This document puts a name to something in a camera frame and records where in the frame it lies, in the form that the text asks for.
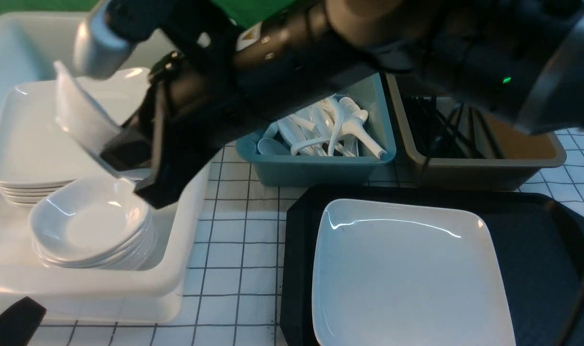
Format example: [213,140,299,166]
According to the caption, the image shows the large white square plate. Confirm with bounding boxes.
[311,199,516,346]

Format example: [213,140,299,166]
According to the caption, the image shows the stack of white square plates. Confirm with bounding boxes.
[0,67,149,207]

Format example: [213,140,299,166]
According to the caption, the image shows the brown plastic chopstick bin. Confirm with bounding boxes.
[386,75,567,190]

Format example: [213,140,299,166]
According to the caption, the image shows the green cloth backdrop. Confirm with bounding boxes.
[0,0,294,27]

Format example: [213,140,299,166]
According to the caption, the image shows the pile of white spoons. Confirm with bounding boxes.
[256,96,387,159]

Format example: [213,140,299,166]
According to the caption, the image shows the small white sauce bowl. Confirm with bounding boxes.
[53,61,150,180]

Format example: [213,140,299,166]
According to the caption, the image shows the stack of white small bowls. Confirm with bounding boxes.
[28,175,158,270]

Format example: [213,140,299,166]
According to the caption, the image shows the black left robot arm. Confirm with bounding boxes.
[0,169,156,346]

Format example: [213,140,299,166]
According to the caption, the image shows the black plastic serving tray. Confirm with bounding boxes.
[279,185,584,346]

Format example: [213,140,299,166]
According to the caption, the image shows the teal plastic spoon bin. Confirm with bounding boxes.
[236,73,397,187]

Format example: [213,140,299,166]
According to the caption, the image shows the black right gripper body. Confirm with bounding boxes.
[133,29,292,210]

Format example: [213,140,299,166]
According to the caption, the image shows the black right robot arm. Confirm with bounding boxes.
[135,0,584,209]

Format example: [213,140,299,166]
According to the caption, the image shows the black chopsticks in bin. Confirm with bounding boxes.
[402,96,505,159]

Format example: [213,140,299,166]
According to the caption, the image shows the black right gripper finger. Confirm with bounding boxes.
[99,127,153,171]

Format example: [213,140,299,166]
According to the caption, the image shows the large white plastic tub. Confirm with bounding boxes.
[0,12,209,324]

